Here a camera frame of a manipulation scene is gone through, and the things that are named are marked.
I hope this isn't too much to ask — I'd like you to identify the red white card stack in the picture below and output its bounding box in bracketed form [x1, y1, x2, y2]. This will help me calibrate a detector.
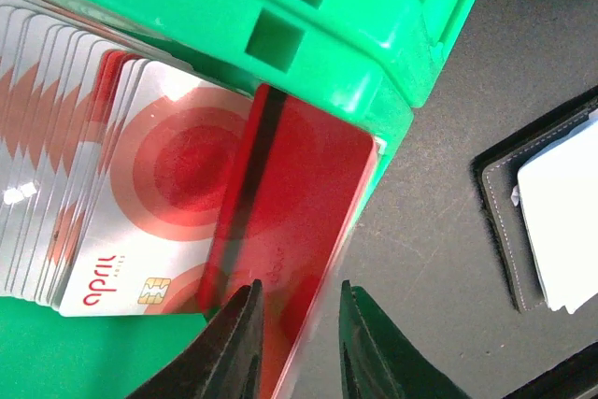
[1, 0, 251, 317]

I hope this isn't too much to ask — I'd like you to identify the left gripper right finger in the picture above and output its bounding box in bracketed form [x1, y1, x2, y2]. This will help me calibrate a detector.
[338, 280, 468, 398]

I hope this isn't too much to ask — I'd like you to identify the green bin with red cards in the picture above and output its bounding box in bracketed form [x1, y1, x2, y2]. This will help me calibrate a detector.
[1, 0, 449, 398]

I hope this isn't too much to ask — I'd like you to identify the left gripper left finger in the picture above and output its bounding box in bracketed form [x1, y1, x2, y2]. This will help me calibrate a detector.
[129, 279, 264, 398]

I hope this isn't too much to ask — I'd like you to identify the black card holder wallet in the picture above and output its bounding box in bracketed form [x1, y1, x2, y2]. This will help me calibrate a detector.
[472, 88, 597, 315]

